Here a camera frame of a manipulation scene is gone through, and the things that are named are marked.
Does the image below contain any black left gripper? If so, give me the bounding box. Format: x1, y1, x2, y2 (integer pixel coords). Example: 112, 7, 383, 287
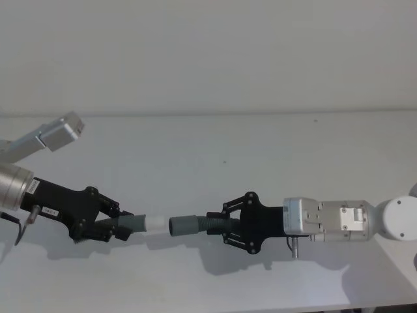
20, 177, 135, 245

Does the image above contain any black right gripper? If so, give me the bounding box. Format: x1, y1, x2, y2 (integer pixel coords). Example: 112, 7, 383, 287
206, 191, 288, 256

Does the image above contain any white table cloth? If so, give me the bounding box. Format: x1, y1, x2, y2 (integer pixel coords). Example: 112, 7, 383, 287
0, 110, 417, 313

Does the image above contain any thin dark cable silver plug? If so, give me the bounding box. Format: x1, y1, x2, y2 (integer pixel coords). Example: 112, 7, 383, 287
285, 236, 300, 259
0, 205, 40, 246

